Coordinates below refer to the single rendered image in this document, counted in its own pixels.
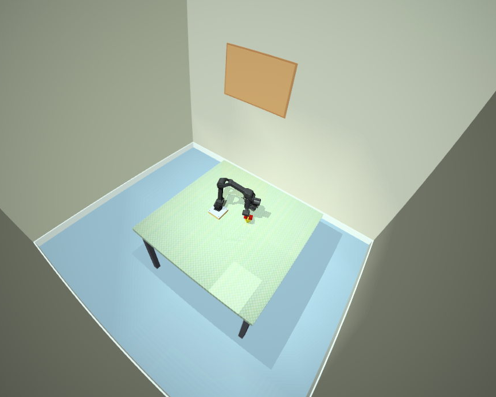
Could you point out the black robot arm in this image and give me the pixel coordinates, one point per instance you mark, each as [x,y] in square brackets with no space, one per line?
[249,195]

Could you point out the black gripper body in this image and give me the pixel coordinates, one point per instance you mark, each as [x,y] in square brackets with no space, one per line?
[246,211]

